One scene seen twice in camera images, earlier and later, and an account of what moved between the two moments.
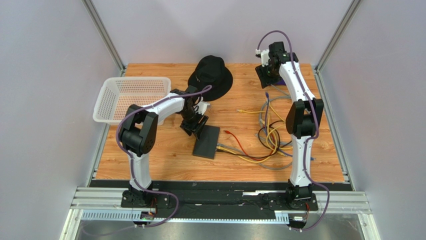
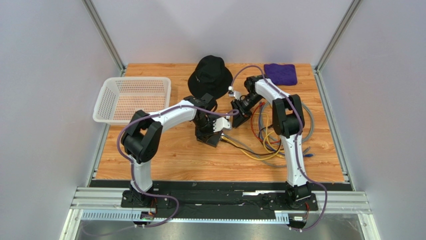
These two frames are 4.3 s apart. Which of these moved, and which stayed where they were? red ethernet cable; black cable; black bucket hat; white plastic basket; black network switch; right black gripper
Moved: red ethernet cable; black cable; right black gripper; black network switch
Stayed: black bucket hat; white plastic basket
